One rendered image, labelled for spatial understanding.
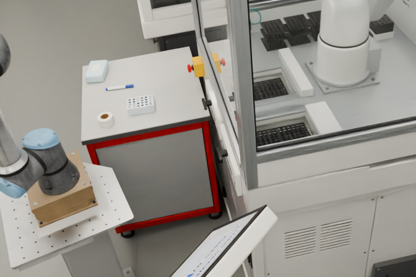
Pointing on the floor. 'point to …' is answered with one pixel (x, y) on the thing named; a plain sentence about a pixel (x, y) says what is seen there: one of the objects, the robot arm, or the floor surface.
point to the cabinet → (331, 232)
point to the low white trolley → (154, 138)
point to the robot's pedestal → (103, 245)
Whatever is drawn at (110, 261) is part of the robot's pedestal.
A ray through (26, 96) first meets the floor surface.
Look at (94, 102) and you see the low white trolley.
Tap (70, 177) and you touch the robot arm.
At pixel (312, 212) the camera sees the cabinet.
